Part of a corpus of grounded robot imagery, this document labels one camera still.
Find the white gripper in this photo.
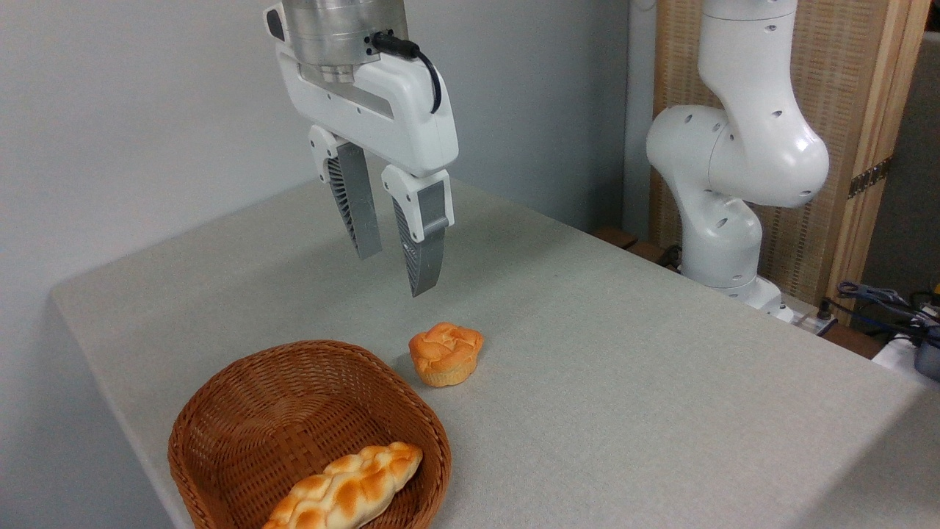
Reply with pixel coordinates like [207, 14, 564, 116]
[275, 40, 460, 298]

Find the long braided bread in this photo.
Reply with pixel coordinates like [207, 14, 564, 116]
[261, 441, 424, 529]

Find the round muffin bread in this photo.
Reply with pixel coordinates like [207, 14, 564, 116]
[408, 322, 485, 389]

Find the brown wicker basket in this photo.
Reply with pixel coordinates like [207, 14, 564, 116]
[167, 339, 453, 529]

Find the wooden woven folding screen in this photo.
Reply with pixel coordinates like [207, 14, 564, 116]
[653, 0, 933, 325]

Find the metal screen hinge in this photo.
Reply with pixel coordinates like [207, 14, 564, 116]
[847, 156, 894, 200]

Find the grey blue box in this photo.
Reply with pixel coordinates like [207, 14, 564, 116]
[914, 326, 940, 382]

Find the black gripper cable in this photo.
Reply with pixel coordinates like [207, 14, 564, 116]
[370, 30, 444, 115]

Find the blue and black cable bundle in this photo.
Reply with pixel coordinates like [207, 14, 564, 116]
[817, 280, 940, 340]

